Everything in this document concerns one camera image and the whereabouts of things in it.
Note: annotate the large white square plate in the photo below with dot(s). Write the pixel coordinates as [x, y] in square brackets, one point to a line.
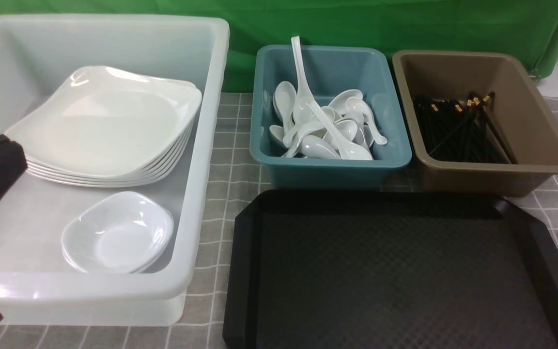
[109, 126]

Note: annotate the small white square bowl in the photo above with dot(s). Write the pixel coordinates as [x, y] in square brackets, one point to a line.
[125, 218]

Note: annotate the white ceramic soup spoon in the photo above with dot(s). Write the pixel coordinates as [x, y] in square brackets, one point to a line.
[347, 149]

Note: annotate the large white plastic tub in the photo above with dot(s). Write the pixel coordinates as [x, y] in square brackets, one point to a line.
[37, 53]

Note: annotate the small white bowl in tub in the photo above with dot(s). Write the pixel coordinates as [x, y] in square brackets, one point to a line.
[109, 260]

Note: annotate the upright white soup spoon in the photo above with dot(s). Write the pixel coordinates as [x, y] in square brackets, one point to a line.
[301, 111]

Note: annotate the black plastic serving tray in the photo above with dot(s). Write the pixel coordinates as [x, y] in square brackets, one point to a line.
[338, 269]

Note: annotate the teal plastic bin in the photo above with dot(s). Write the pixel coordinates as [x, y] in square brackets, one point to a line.
[329, 71]

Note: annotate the pile of black chopsticks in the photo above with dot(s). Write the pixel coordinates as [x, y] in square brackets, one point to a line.
[462, 132]

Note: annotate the brown plastic bin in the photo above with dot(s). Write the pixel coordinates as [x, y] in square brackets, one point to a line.
[519, 111]

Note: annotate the green backdrop cloth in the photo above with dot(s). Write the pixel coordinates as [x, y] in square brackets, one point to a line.
[524, 29]

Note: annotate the grey checkered tablecloth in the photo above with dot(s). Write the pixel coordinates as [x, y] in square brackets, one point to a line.
[234, 180]

